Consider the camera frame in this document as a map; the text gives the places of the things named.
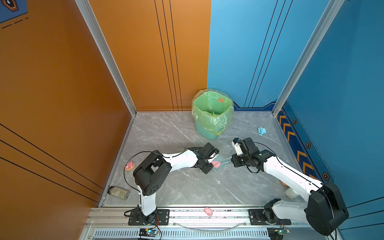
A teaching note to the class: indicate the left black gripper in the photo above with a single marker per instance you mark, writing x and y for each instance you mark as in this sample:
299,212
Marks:
209,169

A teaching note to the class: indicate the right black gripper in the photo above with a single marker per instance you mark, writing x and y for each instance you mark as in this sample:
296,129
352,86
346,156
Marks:
234,160

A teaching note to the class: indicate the grey-green plastic dustpan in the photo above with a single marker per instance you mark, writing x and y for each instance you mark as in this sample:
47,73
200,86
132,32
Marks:
224,162

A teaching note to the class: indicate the light blue paper scrap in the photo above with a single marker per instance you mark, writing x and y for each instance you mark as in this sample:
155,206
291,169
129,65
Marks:
262,131

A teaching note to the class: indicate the pink paper scrap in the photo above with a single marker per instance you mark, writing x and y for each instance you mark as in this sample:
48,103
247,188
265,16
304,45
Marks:
216,164

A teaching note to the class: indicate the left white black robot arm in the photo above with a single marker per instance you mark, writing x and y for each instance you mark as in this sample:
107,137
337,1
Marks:
154,169

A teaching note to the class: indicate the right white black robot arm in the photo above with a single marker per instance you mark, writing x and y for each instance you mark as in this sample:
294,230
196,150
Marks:
324,208

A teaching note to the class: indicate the green trash bin with liner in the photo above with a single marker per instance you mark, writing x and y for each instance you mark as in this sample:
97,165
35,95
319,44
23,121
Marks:
213,112

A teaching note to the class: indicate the white bottle green cap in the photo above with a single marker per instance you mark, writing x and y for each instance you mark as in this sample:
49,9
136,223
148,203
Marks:
291,193

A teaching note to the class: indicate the pink toy on yellow base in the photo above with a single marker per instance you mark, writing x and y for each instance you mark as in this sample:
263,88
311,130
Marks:
129,166

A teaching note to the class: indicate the right circuit board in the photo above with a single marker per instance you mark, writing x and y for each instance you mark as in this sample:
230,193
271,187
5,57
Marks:
278,233

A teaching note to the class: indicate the circuit board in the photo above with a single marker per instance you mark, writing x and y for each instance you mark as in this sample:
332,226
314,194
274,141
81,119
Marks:
278,233
148,233

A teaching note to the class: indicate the left circuit board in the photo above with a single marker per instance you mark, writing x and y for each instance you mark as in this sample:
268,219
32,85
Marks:
148,233

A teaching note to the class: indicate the pink paper ball on rail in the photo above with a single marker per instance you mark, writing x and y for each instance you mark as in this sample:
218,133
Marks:
208,211

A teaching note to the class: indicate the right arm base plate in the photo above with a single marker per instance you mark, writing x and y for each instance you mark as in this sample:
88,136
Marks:
258,216

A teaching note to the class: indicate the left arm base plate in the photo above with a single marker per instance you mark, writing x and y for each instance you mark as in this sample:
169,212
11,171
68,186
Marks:
160,217

